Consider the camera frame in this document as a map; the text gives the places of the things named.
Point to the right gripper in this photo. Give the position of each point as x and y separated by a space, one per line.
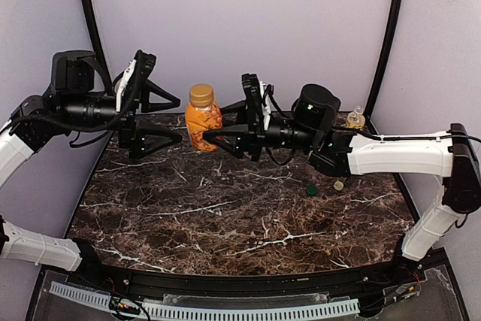
257 136

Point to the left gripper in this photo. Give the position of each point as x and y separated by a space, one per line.
132 107

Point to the orange juice bottle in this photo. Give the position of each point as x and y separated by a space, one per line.
199 120

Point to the gold bottle cap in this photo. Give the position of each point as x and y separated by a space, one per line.
201 95

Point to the dark green bottle cap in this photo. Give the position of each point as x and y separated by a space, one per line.
312 190

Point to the green tea bottle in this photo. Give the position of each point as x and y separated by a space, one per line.
356 119

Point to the pale green bottle cap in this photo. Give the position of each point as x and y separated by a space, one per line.
338 185

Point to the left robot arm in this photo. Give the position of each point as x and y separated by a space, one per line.
81 98

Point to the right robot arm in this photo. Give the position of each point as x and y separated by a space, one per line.
342 152

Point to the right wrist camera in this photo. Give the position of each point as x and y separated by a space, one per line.
258 106

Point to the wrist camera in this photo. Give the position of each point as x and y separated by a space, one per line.
258 106
133 79

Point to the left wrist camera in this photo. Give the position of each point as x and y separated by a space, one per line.
133 79

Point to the left black corner post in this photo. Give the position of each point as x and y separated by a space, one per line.
94 35

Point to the black corner post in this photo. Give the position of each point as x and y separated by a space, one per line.
385 50
94 35

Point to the black front frame rail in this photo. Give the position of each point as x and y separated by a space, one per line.
360 281

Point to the white slotted cable duct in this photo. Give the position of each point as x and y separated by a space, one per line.
314 306

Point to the right black corner post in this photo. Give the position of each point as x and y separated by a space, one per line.
385 50

